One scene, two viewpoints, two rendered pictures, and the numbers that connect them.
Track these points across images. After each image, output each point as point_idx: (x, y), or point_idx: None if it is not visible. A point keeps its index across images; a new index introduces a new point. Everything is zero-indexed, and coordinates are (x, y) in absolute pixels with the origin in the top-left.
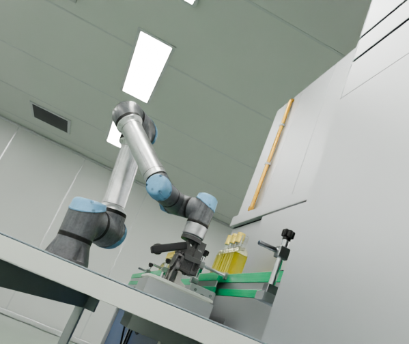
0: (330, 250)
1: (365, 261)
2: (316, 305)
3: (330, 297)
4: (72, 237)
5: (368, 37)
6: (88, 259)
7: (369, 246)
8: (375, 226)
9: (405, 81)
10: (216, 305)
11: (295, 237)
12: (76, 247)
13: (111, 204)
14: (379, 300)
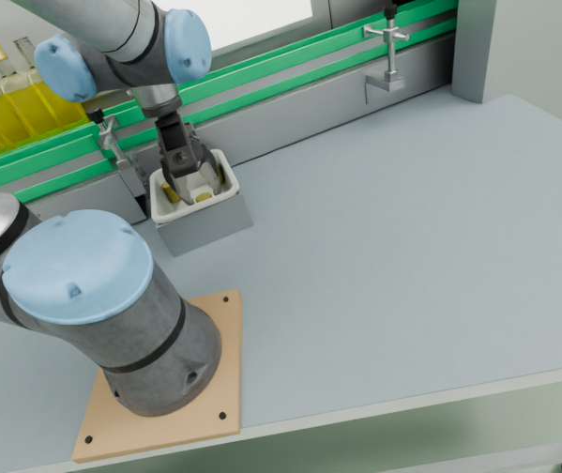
0: (542, 16)
1: None
2: (536, 55)
3: (547, 46)
4: (184, 310)
5: None
6: None
7: None
8: None
9: None
10: (160, 158)
11: (495, 17)
12: (191, 306)
13: None
14: None
